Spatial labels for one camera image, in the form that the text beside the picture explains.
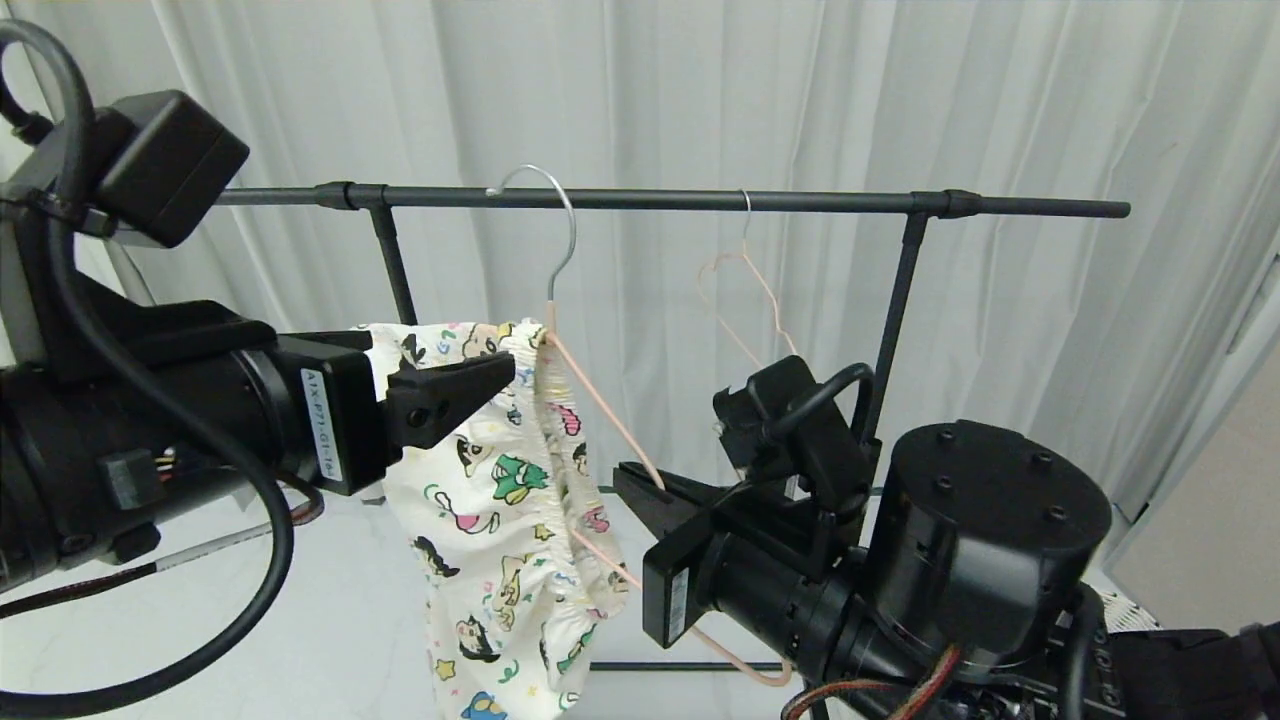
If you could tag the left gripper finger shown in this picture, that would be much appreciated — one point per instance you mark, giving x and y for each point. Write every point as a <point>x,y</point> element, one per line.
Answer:
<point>440,395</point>

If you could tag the white curtain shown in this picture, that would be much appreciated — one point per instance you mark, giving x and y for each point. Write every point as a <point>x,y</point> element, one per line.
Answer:
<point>700,100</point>

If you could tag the cream printed shorts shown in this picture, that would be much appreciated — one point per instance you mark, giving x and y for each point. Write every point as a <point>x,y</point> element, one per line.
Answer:
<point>500,560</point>

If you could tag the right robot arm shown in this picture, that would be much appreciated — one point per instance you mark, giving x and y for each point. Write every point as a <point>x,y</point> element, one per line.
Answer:
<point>990,540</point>

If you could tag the white laundry basket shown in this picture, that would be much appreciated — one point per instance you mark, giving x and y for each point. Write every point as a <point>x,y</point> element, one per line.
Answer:
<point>1130,610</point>

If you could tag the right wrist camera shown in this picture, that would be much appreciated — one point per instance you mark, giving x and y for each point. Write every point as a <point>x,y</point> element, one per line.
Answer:
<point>770,410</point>

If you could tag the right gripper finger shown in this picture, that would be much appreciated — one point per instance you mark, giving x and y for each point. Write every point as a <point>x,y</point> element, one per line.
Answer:
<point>650,505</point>

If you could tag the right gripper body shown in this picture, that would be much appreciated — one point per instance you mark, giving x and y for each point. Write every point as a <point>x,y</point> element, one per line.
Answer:
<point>760,580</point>

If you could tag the black clothes rack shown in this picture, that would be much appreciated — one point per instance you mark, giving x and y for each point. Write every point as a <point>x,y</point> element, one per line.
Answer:
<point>650,198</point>

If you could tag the pink clothes hanger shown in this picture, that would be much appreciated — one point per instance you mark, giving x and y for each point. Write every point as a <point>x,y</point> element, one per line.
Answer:
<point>600,402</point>
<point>746,230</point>

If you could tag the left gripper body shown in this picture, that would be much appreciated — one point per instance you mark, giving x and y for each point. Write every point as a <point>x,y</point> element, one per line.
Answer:
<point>200,440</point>

